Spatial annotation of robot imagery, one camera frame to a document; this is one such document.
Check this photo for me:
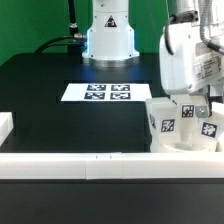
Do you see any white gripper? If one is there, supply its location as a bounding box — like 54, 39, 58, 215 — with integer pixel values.
159, 23, 224, 118

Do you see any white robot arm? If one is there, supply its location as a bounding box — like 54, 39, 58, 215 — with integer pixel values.
82, 0, 224, 117

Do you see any white marker sheet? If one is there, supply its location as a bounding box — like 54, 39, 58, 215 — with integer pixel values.
61, 83, 151, 102

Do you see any white front fence bar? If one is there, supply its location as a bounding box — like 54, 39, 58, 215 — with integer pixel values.
0, 152, 224, 180

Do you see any white fence bar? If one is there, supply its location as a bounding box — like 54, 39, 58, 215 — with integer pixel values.
0, 152, 224, 180
0, 112, 14, 146

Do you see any white left fence bar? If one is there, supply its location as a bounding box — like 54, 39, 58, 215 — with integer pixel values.
0, 112, 14, 146

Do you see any black cable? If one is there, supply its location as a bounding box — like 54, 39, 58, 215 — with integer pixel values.
34, 33, 88, 55

